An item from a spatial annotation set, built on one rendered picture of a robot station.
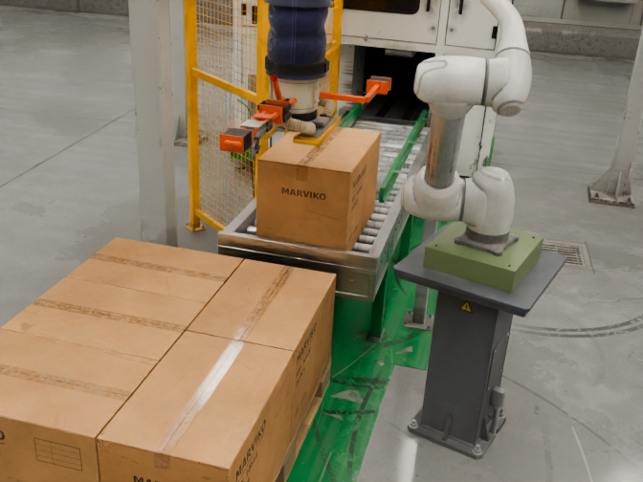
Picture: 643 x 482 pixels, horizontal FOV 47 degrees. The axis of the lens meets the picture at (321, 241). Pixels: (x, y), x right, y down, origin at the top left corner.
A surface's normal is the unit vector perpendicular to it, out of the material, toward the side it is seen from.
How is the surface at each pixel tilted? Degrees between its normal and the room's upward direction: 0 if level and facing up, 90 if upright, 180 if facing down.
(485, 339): 90
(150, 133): 92
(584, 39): 90
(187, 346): 0
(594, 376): 0
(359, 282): 90
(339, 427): 0
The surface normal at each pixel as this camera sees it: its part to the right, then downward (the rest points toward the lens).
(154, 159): -0.25, 0.40
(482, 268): -0.52, 0.34
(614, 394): 0.05, -0.90
